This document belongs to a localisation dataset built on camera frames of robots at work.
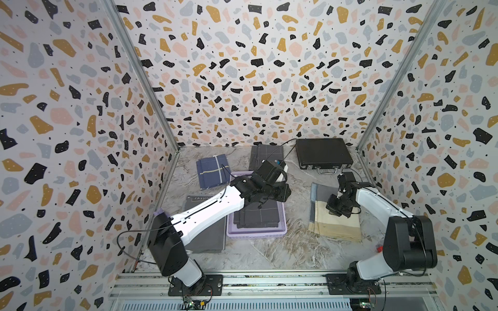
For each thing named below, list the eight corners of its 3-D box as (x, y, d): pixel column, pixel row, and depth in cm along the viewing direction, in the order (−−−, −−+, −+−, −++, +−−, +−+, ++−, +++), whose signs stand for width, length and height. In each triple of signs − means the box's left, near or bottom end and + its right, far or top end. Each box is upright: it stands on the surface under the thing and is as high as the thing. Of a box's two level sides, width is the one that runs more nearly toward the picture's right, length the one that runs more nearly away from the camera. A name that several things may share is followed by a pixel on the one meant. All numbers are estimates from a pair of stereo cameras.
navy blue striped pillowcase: (200, 190, 104) (199, 187, 103) (196, 162, 117) (195, 159, 115) (233, 181, 108) (232, 179, 106) (226, 155, 121) (225, 153, 119)
